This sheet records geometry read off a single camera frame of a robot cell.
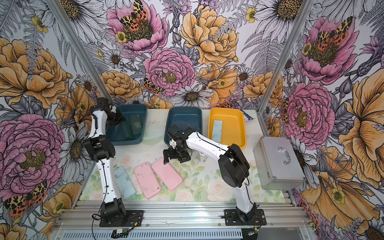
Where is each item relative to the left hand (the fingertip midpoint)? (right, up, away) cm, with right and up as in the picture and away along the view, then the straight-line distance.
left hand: (124, 121), depth 106 cm
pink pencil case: (+23, -33, -21) cm, 45 cm away
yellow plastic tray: (+77, -3, +3) cm, 77 cm away
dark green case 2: (+3, -6, -6) cm, 9 cm away
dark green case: (+6, -2, +5) cm, 8 cm away
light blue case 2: (+65, -7, +1) cm, 65 cm away
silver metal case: (+92, -23, -28) cm, 99 cm away
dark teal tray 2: (+39, +3, +13) cm, 41 cm away
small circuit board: (+15, -51, -35) cm, 64 cm away
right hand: (+38, -24, -24) cm, 51 cm away
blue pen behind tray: (+89, +5, +13) cm, 90 cm away
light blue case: (+10, -34, -21) cm, 42 cm away
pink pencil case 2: (+33, -30, -19) cm, 49 cm away
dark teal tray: (0, +9, +5) cm, 10 cm away
